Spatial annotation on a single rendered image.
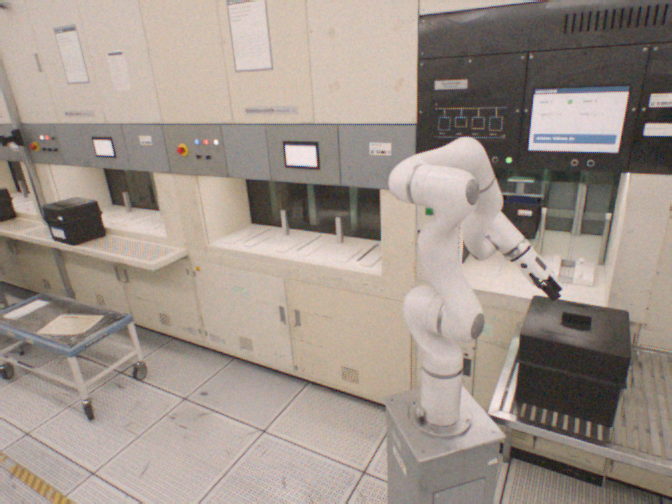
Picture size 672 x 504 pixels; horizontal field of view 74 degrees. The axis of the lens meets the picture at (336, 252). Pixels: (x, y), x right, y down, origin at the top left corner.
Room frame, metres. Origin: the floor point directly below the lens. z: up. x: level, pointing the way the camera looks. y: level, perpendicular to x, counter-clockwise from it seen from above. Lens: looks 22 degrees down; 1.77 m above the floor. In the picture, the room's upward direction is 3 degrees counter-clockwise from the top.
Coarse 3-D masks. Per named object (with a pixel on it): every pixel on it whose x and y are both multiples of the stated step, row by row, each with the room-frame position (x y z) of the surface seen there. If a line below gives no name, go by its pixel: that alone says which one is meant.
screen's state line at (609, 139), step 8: (536, 136) 1.62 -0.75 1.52; (544, 136) 1.61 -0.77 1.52; (552, 136) 1.60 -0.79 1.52; (560, 136) 1.58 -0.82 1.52; (568, 136) 1.57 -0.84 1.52; (576, 136) 1.56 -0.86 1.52; (584, 136) 1.55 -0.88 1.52; (592, 136) 1.53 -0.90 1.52; (600, 136) 1.52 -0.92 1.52; (608, 136) 1.51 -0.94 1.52; (616, 136) 1.50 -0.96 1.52; (608, 144) 1.51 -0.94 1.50
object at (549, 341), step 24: (528, 312) 1.25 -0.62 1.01; (552, 312) 1.24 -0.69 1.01; (576, 312) 1.24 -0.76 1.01; (600, 312) 1.23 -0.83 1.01; (624, 312) 1.22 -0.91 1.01; (528, 336) 1.12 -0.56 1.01; (552, 336) 1.11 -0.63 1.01; (576, 336) 1.10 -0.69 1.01; (600, 336) 1.09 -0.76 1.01; (624, 336) 1.09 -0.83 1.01; (528, 360) 1.12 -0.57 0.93; (552, 360) 1.08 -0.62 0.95; (576, 360) 1.05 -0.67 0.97; (600, 360) 1.02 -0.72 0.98; (624, 360) 0.99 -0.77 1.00; (624, 384) 0.99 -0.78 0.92
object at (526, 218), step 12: (516, 180) 2.20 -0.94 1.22; (504, 192) 2.26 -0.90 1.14; (516, 192) 2.21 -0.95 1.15; (504, 204) 2.16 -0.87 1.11; (516, 204) 2.13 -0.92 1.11; (528, 204) 2.10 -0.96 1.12; (540, 204) 2.08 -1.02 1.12; (516, 216) 2.12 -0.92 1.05; (528, 216) 2.10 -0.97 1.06; (540, 216) 2.21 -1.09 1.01; (516, 228) 2.12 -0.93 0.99; (528, 228) 2.09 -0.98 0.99
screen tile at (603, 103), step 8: (600, 96) 1.53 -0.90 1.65; (608, 96) 1.52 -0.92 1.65; (616, 96) 1.51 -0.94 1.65; (584, 104) 1.55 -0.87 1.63; (592, 104) 1.54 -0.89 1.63; (600, 104) 1.53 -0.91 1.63; (608, 104) 1.52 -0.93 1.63; (616, 104) 1.51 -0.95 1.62; (616, 112) 1.50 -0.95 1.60; (584, 120) 1.55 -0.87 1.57; (592, 120) 1.54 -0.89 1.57; (600, 120) 1.53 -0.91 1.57; (608, 120) 1.51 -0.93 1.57; (616, 120) 1.50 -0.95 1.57; (576, 128) 1.56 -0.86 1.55; (584, 128) 1.55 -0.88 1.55; (592, 128) 1.54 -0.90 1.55; (600, 128) 1.52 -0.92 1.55; (608, 128) 1.51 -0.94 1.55; (616, 128) 1.50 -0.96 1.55
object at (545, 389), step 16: (528, 368) 1.12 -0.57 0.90; (528, 384) 1.12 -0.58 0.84; (544, 384) 1.09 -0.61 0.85; (560, 384) 1.07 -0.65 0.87; (576, 384) 1.05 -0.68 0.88; (592, 384) 1.03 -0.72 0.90; (528, 400) 1.11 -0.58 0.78; (544, 400) 1.09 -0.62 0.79; (560, 400) 1.07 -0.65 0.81; (576, 400) 1.05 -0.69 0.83; (592, 400) 1.03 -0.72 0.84; (608, 400) 1.01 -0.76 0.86; (576, 416) 1.04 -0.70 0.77; (592, 416) 1.02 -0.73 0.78; (608, 416) 1.00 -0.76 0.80
